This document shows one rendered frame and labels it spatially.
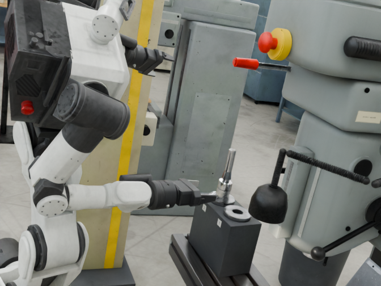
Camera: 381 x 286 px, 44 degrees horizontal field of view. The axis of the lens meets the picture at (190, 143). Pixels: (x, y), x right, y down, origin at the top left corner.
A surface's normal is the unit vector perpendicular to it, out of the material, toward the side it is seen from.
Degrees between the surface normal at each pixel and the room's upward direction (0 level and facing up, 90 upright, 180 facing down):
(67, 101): 69
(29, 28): 35
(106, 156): 90
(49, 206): 112
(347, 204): 90
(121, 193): 48
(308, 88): 90
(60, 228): 61
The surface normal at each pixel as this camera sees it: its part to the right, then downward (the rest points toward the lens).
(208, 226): -0.88, 0.00
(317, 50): -0.65, 0.13
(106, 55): 0.49, -0.56
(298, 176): 0.34, 0.36
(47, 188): 0.34, 0.69
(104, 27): -0.15, 0.70
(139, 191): 0.50, -0.36
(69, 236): 0.61, -0.15
